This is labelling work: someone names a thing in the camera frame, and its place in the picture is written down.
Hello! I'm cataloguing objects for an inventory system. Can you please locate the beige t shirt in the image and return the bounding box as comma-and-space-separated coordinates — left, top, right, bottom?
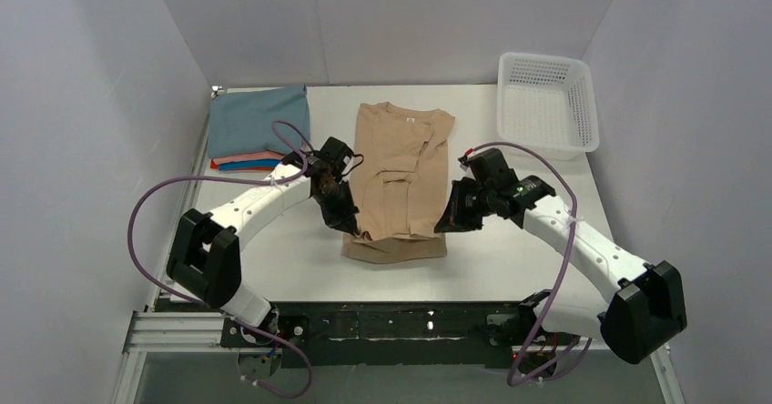
341, 102, 455, 264

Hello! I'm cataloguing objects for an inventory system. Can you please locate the folded blue t shirt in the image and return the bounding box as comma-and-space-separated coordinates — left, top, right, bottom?
218, 157, 281, 172

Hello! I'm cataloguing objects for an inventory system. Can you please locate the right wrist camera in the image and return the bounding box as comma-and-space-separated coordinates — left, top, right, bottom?
458, 148, 514, 182

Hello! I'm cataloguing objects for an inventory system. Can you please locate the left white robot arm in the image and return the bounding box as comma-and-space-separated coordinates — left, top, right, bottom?
167, 137, 364, 333

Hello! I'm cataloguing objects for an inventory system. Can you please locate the folded pink t shirt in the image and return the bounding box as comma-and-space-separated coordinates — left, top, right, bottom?
212, 150, 286, 166

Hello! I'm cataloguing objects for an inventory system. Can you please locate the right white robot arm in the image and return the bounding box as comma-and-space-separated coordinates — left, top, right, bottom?
434, 145, 687, 364

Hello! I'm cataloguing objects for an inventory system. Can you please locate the white plastic basket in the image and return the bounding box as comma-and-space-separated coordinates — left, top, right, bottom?
497, 52, 600, 160

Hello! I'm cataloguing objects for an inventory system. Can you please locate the folded orange t shirt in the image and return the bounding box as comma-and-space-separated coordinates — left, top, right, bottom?
209, 159, 276, 174

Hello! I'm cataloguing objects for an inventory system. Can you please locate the folded grey-blue t shirt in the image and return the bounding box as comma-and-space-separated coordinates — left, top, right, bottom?
207, 85, 310, 158

